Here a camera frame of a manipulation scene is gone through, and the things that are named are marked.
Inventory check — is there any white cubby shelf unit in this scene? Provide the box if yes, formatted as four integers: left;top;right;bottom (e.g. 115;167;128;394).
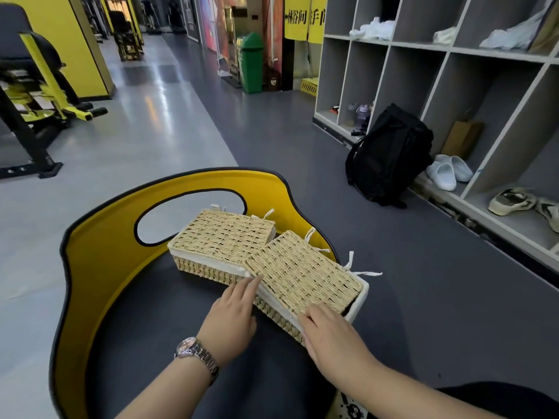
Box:
313;0;559;275

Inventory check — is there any black backpack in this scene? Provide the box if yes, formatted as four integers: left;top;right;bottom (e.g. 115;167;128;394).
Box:
344;103;435;209

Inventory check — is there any white slipper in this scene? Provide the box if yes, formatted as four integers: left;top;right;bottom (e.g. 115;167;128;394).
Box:
434;154;474;183
425;161;457;192

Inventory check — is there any large white crumpled cloth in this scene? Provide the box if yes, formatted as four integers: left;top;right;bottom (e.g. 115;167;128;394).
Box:
479;0;556;51

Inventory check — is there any woven straw basket white liner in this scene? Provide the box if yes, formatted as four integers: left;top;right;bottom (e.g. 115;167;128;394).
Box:
243;268;383;346
167;204;277;287

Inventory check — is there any brown paper bag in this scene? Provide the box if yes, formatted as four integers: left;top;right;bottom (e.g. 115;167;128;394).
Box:
441;120;484;160

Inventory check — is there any person's black clothing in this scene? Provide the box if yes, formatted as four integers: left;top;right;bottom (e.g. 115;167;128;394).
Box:
437;381;559;419

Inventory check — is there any purple water bottle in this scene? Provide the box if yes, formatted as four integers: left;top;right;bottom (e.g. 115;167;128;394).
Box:
352;104;372;136

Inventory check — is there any person's left hand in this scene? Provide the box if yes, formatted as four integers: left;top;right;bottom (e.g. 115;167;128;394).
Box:
196;275;263;368

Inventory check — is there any person's right forearm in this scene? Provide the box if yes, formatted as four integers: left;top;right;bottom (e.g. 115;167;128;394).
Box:
349;358;507;419

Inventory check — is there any black and yellow gym machine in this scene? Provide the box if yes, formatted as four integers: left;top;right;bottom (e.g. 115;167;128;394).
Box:
0;3;109;180

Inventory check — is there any person's right hand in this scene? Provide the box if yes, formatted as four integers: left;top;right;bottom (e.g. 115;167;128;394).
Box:
297;302;381;390

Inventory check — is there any silver wristwatch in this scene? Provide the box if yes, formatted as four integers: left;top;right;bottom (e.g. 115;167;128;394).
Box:
174;337;220;386

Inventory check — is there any person's left forearm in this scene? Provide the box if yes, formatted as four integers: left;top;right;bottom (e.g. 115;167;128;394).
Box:
115;351;215;419

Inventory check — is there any yellow chair with black rim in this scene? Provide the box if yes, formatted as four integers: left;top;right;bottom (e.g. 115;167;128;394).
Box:
49;167;339;419

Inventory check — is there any yellow hanging banner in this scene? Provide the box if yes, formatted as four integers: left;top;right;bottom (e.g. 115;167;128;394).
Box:
284;0;328;44

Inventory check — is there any woven straw basket lid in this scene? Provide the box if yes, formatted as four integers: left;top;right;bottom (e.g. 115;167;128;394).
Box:
244;230;364;317
169;208;276;267

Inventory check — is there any green trash bin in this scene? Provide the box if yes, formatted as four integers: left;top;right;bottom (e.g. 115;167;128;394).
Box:
236;31;265;95

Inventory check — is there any distant black yellow gym machine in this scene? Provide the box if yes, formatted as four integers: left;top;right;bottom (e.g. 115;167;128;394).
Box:
104;0;145;62

